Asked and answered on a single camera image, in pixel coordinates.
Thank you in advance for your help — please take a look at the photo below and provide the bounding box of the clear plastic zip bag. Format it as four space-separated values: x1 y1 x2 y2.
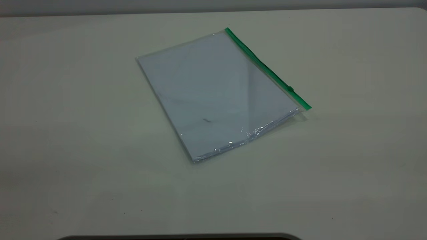
136 27 312 164

